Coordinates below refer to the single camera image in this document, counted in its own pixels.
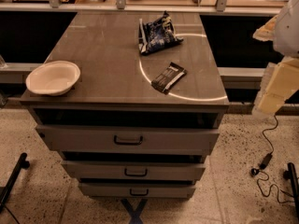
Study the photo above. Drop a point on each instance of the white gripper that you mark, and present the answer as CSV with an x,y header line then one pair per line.
x,y
288,32

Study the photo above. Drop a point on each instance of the black rxbar chocolate wrapper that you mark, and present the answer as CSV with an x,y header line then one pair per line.
x,y
168,78

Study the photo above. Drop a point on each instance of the white paper bowl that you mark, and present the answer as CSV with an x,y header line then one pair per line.
x,y
54,78

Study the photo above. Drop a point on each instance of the blue chip bag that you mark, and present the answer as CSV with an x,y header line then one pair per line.
x,y
157,35

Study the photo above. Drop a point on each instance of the black stand leg right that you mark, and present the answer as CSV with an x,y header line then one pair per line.
x,y
290,174

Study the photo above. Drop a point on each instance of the black stand leg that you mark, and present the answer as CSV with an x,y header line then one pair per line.
x,y
22,163
290,174

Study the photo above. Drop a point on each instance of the grey drawer cabinet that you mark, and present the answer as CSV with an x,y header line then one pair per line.
x,y
114,89

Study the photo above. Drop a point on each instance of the middle grey drawer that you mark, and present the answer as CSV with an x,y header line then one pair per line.
x,y
134,170

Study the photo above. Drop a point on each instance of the grey drawer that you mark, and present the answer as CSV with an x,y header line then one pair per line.
x,y
134,170
130,140
137,190

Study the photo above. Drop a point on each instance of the bottom grey drawer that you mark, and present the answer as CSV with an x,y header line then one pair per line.
x,y
137,190

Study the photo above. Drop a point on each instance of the top grey drawer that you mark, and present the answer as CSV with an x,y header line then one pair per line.
x,y
130,140

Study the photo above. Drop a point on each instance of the metal window railing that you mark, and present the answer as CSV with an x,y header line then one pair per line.
x,y
140,2

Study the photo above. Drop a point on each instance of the black stand leg left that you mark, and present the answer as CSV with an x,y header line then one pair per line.
x,y
22,163

